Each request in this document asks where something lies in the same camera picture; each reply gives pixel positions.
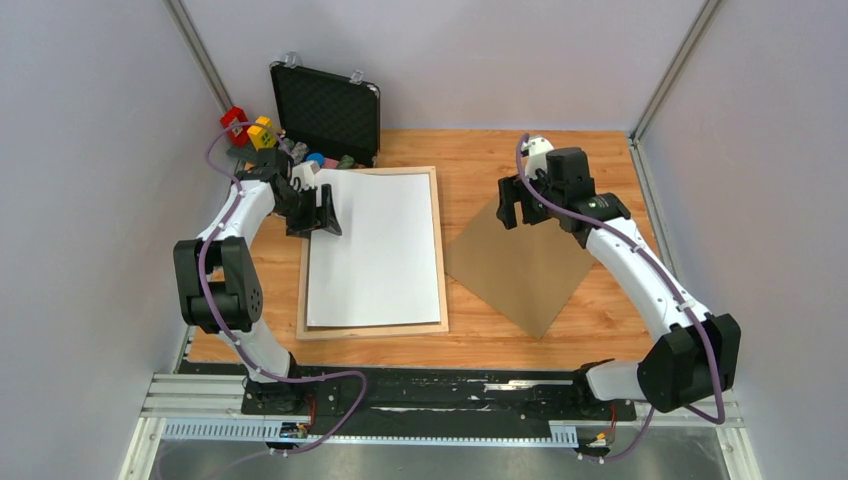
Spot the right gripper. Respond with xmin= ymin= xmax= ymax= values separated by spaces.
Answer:
xmin=497 ymin=168 xmax=564 ymax=229

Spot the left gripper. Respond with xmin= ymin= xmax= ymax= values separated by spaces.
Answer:
xmin=271 ymin=184 xmax=342 ymax=241

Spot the black and white photo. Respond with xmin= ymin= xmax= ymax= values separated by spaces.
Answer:
xmin=305 ymin=168 xmax=443 ymax=329

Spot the brown backing board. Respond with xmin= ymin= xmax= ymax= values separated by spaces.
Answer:
xmin=445 ymin=197 xmax=595 ymax=339

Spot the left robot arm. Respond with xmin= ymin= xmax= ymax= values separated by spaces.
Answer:
xmin=173 ymin=148 xmax=342 ymax=413

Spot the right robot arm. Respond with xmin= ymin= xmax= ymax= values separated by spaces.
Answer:
xmin=496 ymin=136 xmax=741 ymax=423

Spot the blue round chip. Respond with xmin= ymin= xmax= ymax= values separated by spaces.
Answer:
xmin=305 ymin=152 xmax=325 ymax=168

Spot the black poker chip case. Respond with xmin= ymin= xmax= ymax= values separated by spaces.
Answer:
xmin=269 ymin=53 xmax=381 ymax=168

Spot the yellow toy house block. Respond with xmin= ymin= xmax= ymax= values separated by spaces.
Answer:
xmin=247 ymin=116 xmax=279 ymax=152

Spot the red toy house block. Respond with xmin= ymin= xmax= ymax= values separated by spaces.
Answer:
xmin=219 ymin=106 xmax=250 ymax=147

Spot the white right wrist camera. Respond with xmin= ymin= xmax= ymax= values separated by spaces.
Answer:
xmin=521 ymin=135 xmax=554 ymax=179

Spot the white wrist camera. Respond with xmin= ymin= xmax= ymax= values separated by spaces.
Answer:
xmin=290 ymin=160 xmax=321 ymax=191
xmin=521 ymin=135 xmax=554 ymax=179

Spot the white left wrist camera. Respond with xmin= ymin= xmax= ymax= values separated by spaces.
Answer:
xmin=290 ymin=160 xmax=321 ymax=191

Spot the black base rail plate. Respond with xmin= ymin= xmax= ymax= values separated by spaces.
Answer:
xmin=241 ymin=366 xmax=636 ymax=439

